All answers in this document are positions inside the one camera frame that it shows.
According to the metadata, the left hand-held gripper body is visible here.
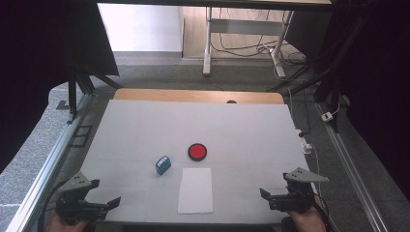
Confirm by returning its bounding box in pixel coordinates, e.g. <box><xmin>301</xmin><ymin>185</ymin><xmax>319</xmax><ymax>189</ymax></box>
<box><xmin>54</xmin><ymin>172</ymin><xmax>111</xmax><ymax>224</ymax></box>

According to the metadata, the clear blue stamp cap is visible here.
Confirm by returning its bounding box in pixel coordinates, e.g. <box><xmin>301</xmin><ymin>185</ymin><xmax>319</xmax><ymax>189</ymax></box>
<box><xmin>156</xmin><ymin>163</ymin><xmax>172</xmax><ymax>177</ymax></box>

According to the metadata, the white power strip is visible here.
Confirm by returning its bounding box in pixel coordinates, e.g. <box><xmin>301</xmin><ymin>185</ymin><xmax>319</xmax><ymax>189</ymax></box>
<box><xmin>295</xmin><ymin>129</ymin><xmax>313</xmax><ymax>156</ymax></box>

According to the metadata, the white paper sheet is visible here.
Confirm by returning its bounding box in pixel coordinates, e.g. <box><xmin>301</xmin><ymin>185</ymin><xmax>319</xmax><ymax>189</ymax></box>
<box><xmin>177</xmin><ymin>167</ymin><xmax>215</xmax><ymax>216</ymax></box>

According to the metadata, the white desk frame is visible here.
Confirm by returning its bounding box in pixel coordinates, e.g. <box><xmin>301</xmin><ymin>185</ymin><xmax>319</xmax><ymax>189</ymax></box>
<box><xmin>202</xmin><ymin>6</ymin><xmax>295</xmax><ymax>79</ymax></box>

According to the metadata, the aluminium rail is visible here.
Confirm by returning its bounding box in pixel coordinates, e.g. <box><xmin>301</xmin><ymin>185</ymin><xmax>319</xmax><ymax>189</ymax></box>
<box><xmin>6</xmin><ymin>93</ymin><xmax>95</xmax><ymax>232</ymax></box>
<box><xmin>314</xmin><ymin>101</ymin><xmax>390</xmax><ymax>232</ymax></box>

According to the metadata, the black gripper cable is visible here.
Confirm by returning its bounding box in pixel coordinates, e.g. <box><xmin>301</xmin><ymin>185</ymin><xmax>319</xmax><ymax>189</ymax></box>
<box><xmin>308</xmin><ymin>189</ymin><xmax>334</xmax><ymax>232</ymax></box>
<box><xmin>37</xmin><ymin>180</ymin><xmax>71</xmax><ymax>232</ymax></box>

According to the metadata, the blue stamp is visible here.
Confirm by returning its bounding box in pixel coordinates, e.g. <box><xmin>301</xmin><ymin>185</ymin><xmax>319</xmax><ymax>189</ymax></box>
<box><xmin>155</xmin><ymin>155</ymin><xmax>172</xmax><ymax>177</ymax></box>

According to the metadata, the person's left hand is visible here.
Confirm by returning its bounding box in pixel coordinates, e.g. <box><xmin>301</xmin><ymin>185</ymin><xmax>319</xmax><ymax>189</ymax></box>
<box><xmin>44</xmin><ymin>212</ymin><xmax>90</xmax><ymax>232</ymax></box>

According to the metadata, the round red ink pad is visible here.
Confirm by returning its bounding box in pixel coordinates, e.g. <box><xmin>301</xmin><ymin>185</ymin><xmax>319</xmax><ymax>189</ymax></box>
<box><xmin>187</xmin><ymin>142</ymin><xmax>208</xmax><ymax>162</ymax></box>

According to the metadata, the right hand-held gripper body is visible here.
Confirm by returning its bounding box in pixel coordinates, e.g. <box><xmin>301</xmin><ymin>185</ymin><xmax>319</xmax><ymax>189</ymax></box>
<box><xmin>269</xmin><ymin>167</ymin><xmax>330</xmax><ymax>215</ymax></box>

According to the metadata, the tangle of black floor cables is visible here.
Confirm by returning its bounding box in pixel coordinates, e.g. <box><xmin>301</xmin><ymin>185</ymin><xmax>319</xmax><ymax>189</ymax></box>
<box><xmin>210</xmin><ymin>7</ymin><xmax>308</xmax><ymax>60</ymax></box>

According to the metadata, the person's right hand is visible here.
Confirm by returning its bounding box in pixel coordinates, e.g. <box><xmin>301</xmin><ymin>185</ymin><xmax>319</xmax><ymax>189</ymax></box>
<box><xmin>286</xmin><ymin>206</ymin><xmax>327</xmax><ymax>232</ymax></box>

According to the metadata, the black curtain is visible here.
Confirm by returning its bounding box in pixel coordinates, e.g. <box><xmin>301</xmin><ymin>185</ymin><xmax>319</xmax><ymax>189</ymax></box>
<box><xmin>328</xmin><ymin>0</ymin><xmax>410</xmax><ymax>202</ymax></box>
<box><xmin>0</xmin><ymin>0</ymin><xmax>121</xmax><ymax>175</ymax></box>

